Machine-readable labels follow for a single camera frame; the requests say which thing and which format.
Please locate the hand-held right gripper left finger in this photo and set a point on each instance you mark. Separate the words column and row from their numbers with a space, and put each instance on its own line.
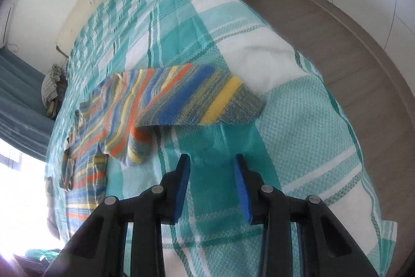
column 181, row 189

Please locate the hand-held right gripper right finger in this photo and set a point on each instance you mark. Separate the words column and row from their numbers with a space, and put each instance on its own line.
column 242, row 189

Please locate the striped knitted sweater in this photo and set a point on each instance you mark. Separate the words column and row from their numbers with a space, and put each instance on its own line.
column 181, row 95

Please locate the teal plaid bedspread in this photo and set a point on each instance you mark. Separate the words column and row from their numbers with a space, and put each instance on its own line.
column 291, row 140

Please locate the green cloth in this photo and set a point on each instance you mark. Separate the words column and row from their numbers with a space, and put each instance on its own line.
column 42, row 254

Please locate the checked cloth bundle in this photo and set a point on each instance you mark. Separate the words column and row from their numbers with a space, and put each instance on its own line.
column 50, row 85

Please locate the blue curtain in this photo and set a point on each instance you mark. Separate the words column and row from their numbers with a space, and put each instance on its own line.
column 19, row 92

